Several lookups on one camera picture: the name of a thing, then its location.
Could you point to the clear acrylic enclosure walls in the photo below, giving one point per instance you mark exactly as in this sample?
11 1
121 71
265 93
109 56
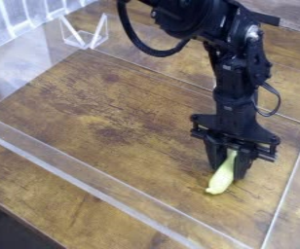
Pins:
101 167

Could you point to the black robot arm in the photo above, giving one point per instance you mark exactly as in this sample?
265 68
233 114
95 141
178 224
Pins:
229 29

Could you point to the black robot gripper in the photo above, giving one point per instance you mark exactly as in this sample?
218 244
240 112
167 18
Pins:
233 129

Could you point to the black bar on table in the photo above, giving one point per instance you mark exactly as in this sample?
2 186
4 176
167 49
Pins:
270 20

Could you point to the green handled spoon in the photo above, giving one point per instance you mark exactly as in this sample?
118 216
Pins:
222 177

